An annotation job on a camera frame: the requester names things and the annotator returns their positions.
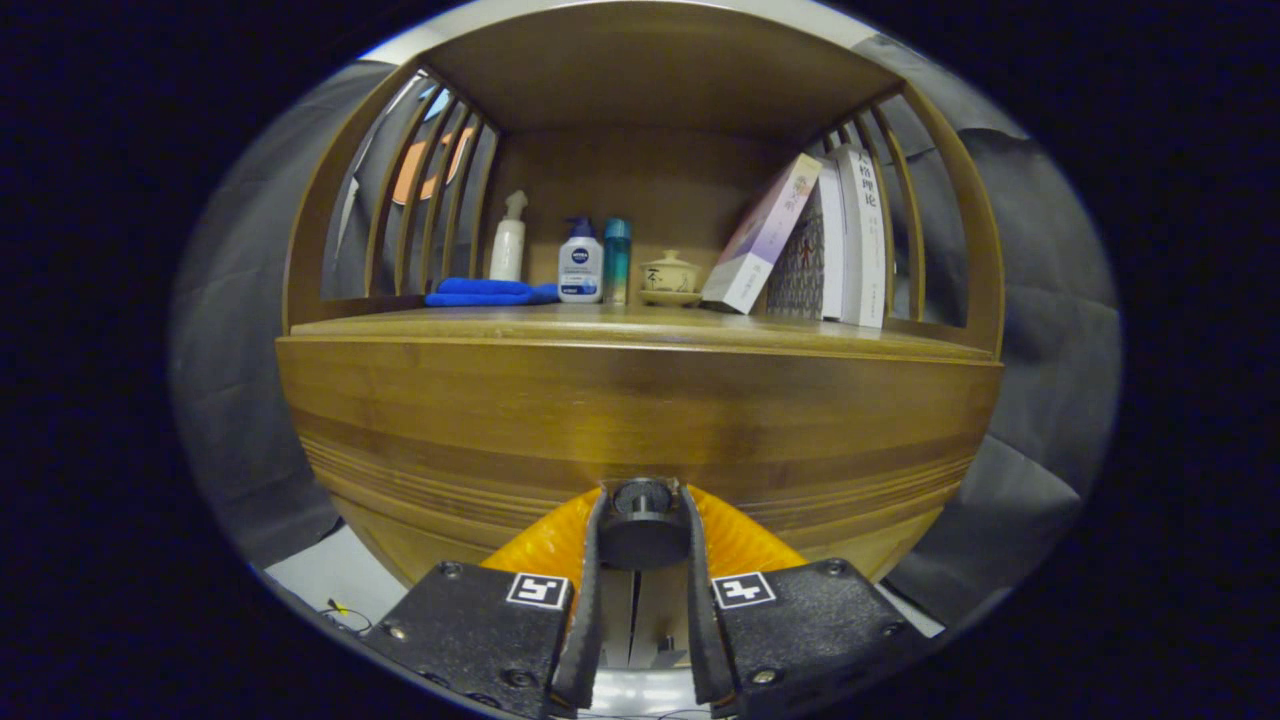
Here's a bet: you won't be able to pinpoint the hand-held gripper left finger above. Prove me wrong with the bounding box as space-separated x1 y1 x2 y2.
358 487 611 720

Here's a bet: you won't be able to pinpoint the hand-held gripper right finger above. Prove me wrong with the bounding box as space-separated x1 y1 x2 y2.
680 485 931 720

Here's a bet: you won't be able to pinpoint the black drawer knob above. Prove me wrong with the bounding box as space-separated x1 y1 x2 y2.
598 478 691 571

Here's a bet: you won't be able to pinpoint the wooden drawer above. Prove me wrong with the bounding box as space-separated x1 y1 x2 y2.
276 338 1004 546

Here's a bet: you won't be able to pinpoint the wooden cabinet door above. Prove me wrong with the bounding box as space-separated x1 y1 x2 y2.
335 495 635 669
636 505 946 669

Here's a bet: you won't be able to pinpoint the wooden cabinet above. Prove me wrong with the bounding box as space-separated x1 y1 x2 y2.
275 0 1006 671

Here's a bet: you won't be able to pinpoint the blue folded cloth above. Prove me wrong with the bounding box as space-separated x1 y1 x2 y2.
424 277 561 308

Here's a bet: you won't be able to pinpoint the beige lidded teacup with saucer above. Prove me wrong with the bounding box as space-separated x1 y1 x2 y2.
638 249 704 308

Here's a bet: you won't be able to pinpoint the white lotion bottle blue cap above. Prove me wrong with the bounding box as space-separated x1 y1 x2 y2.
557 216 605 304

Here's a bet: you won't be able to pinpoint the teal slim bottle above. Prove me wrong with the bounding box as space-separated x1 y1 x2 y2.
602 217 633 306

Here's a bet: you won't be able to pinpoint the white spray bottle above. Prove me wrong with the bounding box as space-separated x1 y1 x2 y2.
488 190 529 283

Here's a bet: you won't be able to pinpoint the purple and white book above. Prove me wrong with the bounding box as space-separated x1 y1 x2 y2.
700 152 824 316

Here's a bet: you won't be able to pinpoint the thin white book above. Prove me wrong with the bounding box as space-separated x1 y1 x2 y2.
815 160 849 323

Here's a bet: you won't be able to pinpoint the black backdrop cloth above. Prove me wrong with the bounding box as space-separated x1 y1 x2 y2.
168 35 1123 631

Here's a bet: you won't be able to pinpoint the black floor cables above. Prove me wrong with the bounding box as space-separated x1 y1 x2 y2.
322 598 373 636

